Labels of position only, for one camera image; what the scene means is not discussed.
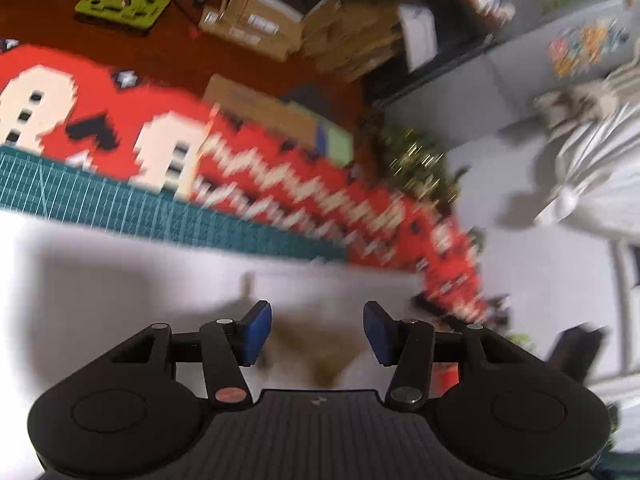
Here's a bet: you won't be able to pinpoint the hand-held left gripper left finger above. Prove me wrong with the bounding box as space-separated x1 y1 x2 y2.
110 300 273 408

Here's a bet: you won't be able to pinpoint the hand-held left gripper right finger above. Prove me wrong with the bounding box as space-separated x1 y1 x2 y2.
363 300 543 408

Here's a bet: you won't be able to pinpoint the red patterned blanket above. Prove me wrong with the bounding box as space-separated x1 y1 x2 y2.
0 42 509 397

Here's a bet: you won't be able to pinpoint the green cutting mat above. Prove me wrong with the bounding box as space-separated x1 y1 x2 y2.
0 145 352 264

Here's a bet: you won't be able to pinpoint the christmas wreath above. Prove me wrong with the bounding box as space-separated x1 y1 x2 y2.
380 125 464 207

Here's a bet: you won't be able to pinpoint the white curtain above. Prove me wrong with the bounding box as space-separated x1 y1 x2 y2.
532 95 640 242

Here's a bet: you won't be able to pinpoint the upright folded cardboard boxes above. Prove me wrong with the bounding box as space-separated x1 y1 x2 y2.
300 0 407 84

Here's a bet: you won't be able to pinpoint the grey refrigerator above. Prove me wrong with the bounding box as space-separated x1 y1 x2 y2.
370 0 640 129

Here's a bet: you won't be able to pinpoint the white cardboard box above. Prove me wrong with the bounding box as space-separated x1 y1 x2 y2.
397 4 442 74

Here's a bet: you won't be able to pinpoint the cluster of fridge magnets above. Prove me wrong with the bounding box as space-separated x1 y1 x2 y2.
537 0 632 79

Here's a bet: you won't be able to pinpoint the flat cardboard box pile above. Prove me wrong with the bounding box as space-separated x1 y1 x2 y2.
197 0 307 62

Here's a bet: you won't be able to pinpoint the lime green perforated board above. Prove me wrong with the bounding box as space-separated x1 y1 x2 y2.
75 0 180 37

